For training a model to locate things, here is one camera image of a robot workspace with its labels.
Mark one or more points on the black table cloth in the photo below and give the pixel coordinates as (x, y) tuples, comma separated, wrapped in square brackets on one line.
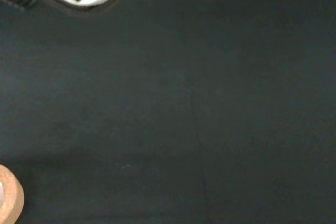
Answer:
[(168, 103)]

